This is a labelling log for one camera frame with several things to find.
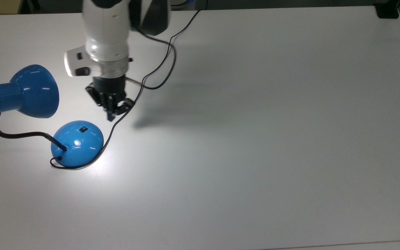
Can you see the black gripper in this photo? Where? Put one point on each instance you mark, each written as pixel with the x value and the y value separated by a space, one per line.
pixel 108 93

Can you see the blue gooseneck desk lamp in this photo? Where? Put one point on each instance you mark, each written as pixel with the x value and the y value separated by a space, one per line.
pixel 35 92

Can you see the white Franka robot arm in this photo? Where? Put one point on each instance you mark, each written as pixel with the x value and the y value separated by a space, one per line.
pixel 106 34

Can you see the black corner table clamp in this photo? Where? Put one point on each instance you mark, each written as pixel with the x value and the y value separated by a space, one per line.
pixel 386 12

